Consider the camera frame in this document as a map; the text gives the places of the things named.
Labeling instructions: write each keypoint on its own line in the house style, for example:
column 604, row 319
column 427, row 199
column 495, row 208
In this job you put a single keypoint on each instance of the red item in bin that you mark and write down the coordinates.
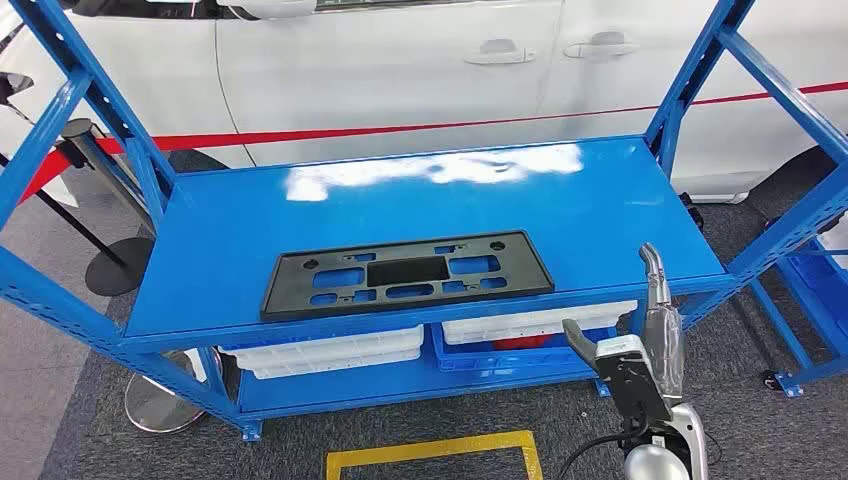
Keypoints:
column 523, row 342

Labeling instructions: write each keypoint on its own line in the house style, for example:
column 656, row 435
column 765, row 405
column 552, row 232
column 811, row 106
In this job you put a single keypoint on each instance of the white plastic storage bin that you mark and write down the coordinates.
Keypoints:
column 530, row 324
column 331, row 358
column 838, row 235

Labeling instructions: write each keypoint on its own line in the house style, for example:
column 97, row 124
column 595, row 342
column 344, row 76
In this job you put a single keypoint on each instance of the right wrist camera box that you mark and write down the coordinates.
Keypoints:
column 629, row 381

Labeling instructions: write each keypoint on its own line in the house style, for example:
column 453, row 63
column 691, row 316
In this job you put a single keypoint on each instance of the blue plastic storage bin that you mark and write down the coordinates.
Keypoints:
column 503, row 361

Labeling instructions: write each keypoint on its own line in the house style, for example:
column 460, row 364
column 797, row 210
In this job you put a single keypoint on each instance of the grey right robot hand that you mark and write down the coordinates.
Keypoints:
column 666, row 351

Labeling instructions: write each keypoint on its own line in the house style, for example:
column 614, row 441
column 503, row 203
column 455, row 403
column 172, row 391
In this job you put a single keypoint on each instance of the chrome stanchion post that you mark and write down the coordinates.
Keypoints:
column 159, row 404
column 106, row 169

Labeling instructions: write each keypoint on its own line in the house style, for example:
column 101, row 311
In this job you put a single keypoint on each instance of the black plastic plate bracket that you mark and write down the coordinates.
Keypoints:
column 397, row 245

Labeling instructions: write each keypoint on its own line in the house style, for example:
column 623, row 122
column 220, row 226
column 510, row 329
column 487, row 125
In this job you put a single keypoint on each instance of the red barrier belt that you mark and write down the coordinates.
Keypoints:
column 298, row 134

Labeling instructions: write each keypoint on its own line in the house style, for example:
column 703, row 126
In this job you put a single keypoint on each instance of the white car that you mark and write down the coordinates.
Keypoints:
column 397, row 79

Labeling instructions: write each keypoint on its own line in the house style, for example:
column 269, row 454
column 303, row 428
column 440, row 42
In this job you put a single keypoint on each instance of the black pole disc stand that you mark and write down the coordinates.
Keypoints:
column 119, row 268

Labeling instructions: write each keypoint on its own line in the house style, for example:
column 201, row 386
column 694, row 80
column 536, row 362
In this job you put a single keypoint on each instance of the blue rack with caster wheels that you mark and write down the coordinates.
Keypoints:
column 788, row 384

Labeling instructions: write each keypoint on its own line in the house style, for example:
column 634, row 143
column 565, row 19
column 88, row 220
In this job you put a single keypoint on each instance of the blue rack with fixed feet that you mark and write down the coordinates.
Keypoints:
column 397, row 212

